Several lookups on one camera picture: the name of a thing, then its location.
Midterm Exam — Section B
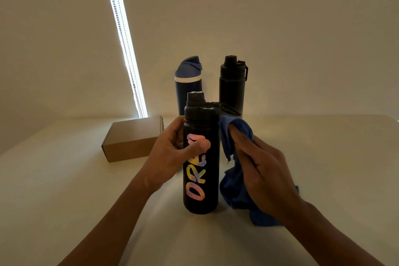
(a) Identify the person's right hand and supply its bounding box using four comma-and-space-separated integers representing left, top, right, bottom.
228, 124, 301, 223

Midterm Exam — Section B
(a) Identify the person's left hand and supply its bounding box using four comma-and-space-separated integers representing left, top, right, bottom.
138, 115, 212, 195

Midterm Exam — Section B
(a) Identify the brown paper box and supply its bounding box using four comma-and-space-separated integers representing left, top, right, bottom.
101, 115, 165, 163

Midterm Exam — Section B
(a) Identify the blue cloth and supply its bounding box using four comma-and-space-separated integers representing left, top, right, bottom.
219, 115, 300, 227

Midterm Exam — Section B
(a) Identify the black bottle with loop handle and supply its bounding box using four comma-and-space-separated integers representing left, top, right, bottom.
182, 91, 242, 215

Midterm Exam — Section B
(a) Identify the navy bottle with blue lid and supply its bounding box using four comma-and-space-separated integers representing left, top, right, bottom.
174, 56, 203, 117

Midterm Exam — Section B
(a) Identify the black grey gradient bottle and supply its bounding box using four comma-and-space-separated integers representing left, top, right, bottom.
219, 55, 249, 118

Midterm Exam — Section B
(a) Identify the person's left forearm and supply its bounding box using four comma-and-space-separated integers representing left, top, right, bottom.
57, 175, 153, 266

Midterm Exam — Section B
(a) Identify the beaded blind chain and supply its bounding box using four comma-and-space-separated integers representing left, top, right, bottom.
101, 0, 145, 118

